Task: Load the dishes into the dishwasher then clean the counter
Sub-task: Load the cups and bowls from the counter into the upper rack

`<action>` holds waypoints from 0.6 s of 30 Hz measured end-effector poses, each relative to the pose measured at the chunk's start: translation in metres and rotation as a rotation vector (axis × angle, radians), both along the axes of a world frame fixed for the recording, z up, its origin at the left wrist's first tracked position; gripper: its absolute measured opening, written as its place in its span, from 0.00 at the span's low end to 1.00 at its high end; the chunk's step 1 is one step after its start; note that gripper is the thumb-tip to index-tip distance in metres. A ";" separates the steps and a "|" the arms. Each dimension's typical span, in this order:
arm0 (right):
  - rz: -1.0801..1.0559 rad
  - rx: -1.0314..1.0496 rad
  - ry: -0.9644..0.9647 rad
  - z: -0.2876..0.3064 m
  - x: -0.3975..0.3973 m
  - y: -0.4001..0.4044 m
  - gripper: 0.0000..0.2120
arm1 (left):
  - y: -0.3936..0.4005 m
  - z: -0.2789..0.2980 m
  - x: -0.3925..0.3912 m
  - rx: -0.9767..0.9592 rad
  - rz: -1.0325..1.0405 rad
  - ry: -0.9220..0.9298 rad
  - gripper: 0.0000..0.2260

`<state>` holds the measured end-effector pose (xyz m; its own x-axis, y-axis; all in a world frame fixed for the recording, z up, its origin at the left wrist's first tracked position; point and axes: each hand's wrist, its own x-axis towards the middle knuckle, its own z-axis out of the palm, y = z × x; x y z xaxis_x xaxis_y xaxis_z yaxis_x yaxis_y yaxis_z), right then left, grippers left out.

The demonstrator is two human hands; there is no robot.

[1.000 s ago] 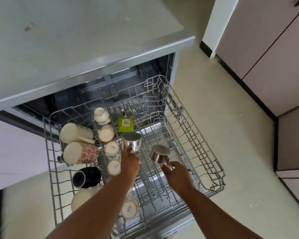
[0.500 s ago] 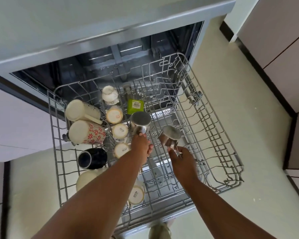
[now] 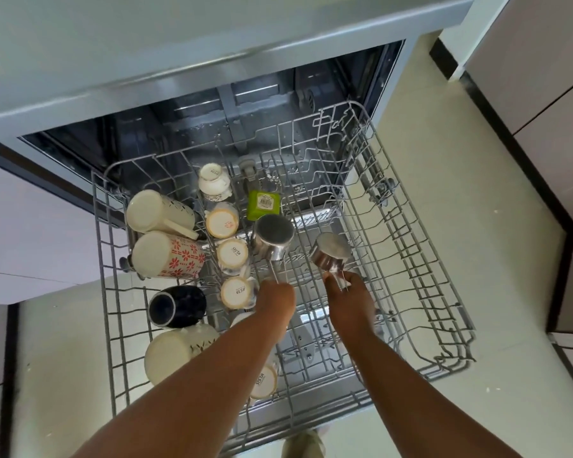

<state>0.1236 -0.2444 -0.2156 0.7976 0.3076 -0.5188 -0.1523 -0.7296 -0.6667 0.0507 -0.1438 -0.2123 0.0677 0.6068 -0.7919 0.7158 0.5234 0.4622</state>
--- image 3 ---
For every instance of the cream diamond pattern mug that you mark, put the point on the cream diamond pattern mug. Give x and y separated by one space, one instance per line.
172 357

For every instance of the green rectangular dish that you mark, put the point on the green rectangular dish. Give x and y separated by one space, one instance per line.
262 206

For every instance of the person's left forearm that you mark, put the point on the person's left forearm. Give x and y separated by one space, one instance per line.
186 400

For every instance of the silver dishwasher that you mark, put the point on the silver dishwasher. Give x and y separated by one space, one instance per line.
172 42

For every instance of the white floral teacup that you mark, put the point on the white floral teacup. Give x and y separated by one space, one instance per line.
236 293
214 178
241 319
233 255
222 221
263 381

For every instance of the beige base cabinet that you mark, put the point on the beige base cabinet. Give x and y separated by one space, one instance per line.
530 66

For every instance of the plain cream mug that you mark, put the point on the plain cream mug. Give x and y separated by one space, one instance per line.
153 212

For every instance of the person's khaki trousers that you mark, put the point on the person's khaki trousers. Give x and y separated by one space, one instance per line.
303 445

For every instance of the red flower print mug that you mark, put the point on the red flower print mug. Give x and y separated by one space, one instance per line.
167 257

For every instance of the dark blue cup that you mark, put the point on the dark blue cup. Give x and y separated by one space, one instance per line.
181 305

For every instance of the person's left hand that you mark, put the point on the person's left hand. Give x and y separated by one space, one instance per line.
276 305

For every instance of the person's right hand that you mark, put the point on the person's right hand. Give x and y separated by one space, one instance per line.
351 305

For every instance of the person's right forearm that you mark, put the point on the person's right forearm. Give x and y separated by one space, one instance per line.
420 405

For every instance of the small steel cup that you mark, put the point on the small steel cup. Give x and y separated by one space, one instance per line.
329 250

